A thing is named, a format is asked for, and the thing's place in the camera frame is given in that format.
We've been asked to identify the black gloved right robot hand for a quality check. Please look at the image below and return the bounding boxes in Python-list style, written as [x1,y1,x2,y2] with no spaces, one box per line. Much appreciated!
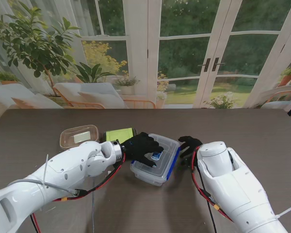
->
[178,135,203,167]

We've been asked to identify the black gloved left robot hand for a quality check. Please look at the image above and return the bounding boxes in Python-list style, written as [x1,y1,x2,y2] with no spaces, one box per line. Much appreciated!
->
[120,132,164,168]

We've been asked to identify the black plastic tray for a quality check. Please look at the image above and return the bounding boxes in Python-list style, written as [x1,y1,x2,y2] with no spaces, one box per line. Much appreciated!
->
[102,127,139,145]

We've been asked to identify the clear lid with blue mark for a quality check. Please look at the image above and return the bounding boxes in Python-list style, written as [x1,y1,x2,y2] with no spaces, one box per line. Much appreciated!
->
[130,133,180,178]

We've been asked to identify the clear lid with green sheet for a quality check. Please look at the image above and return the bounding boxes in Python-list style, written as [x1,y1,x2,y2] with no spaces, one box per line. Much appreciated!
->
[103,127,138,144]

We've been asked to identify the clear container with blue clips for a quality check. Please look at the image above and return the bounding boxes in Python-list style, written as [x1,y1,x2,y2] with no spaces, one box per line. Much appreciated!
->
[129,133,181,187]

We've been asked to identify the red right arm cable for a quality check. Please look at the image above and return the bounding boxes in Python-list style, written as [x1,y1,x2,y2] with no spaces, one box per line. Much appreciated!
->
[191,147,233,223]

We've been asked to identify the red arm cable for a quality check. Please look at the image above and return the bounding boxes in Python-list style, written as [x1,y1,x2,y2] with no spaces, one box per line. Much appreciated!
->
[29,152,126,233]
[191,147,233,223]

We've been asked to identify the red left arm cable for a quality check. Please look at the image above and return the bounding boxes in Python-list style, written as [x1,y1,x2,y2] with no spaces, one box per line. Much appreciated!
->
[29,152,126,233]

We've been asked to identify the thin black cable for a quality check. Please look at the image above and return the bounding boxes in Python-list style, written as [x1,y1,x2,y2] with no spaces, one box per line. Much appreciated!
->
[198,167,218,233]

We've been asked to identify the thin grey cable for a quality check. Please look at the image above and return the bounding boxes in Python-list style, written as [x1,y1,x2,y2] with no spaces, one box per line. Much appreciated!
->
[91,190,96,233]

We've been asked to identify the grey left arm cable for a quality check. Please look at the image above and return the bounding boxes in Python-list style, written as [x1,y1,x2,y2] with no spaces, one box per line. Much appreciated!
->
[7,179,88,196]

